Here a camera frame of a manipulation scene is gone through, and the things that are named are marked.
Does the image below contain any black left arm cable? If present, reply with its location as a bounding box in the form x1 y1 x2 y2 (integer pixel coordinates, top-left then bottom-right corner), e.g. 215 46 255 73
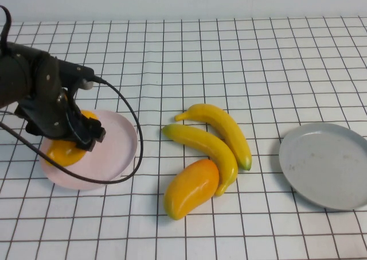
0 5 13 52

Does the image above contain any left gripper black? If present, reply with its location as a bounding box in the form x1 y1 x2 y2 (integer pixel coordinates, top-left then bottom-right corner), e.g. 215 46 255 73
15 53 107 153

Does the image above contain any black left camera cable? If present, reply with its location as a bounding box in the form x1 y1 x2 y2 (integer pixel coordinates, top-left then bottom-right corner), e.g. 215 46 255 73
0 75 143 184

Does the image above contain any yellow orange toy mango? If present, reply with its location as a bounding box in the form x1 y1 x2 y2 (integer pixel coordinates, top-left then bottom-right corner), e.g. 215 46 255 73
46 110 100 168

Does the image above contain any yellow toy banana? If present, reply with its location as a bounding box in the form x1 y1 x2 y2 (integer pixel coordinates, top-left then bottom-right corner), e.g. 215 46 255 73
161 123 239 197
174 103 253 171

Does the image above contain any white black-grid tablecloth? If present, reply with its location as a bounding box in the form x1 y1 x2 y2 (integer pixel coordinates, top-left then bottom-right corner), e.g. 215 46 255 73
0 15 367 260

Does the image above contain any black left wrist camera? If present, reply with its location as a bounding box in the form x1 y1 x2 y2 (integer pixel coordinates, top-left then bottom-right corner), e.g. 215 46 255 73
56 59 95 90

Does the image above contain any grey round plate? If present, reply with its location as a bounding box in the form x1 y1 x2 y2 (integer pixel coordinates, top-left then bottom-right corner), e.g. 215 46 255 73
278 122 367 211

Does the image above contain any pink round plate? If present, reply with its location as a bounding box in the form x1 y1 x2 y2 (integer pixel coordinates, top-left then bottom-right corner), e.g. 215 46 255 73
38 109 139 191

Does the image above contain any red blushed toy mango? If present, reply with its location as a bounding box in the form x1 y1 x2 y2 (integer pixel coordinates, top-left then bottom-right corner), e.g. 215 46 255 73
163 158 220 221

